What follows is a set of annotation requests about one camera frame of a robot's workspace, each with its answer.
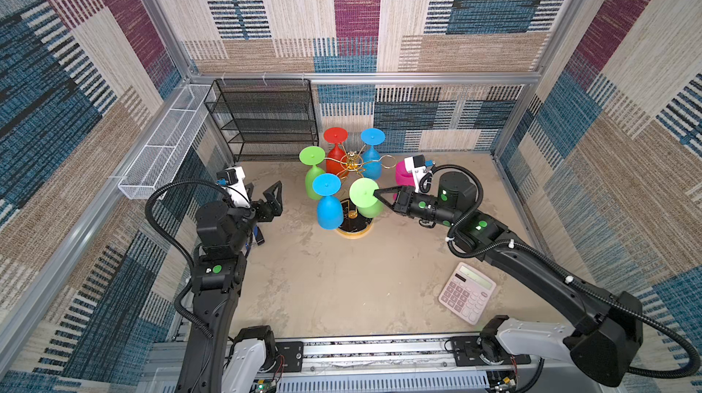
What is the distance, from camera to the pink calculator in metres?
0.81

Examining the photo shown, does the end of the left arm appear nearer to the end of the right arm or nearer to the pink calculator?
the end of the right arm

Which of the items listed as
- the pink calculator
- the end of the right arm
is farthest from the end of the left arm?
the pink calculator
